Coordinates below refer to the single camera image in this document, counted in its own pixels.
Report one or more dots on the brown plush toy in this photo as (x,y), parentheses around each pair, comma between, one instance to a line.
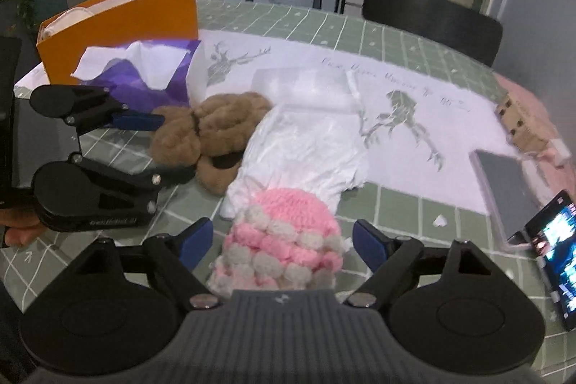
(225,114)

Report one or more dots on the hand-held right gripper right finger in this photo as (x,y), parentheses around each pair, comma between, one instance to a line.
(369,244)

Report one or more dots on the white tissue paper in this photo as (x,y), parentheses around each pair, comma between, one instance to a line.
(306,150)

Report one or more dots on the pink cloth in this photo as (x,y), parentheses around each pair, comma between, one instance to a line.
(540,105)

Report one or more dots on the wooden toy figure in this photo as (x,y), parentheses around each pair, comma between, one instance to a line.
(517,118)

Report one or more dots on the black smartphone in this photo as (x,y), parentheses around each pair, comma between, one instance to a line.
(558,258)

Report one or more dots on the pink white knit hat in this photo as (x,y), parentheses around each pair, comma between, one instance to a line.
(279,231)

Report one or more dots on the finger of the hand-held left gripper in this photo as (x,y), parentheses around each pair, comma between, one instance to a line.
(135,122)
(171,176)

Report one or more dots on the orange cardboard box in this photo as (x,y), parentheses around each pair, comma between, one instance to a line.
(126,19)

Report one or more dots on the grey tablet case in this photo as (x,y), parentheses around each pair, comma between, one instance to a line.
(504,195)

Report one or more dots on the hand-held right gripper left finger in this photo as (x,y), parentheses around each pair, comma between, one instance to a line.
(198,244)

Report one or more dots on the white printed placemat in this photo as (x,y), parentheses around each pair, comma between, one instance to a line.
(315,55)

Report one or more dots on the person's left hand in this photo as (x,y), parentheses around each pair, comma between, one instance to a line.
(18,233)

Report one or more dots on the purple tissue pack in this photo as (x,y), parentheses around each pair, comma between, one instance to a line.
(130,78)

